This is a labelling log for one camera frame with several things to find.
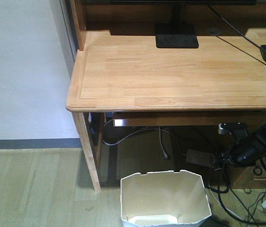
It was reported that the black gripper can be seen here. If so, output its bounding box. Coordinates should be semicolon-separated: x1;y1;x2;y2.
212;136;263;168

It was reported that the white plastic trash bin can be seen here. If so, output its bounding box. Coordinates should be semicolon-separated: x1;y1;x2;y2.
120;170;212;227

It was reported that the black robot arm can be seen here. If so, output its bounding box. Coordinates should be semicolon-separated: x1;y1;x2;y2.
211;121;266;169

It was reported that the white power strip under desk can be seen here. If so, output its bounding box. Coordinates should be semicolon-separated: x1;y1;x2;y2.
186;149;213;167

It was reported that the black computer monitor with stand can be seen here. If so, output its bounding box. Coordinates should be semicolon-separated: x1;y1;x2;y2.
110;0;256;49

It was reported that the light wooden desk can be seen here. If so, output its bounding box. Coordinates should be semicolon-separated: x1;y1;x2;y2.
66;0;266;191

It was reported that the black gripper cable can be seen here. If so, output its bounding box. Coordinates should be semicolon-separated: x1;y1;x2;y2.
207;163;266;224

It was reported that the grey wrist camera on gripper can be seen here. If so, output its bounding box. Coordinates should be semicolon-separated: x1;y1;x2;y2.
218;122;248;140

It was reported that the white cable under desk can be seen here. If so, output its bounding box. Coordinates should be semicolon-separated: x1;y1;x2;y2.
103;118;171;160

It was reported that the black monitor cable on desk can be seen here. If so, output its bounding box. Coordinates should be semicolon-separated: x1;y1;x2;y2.
207;5;266;70

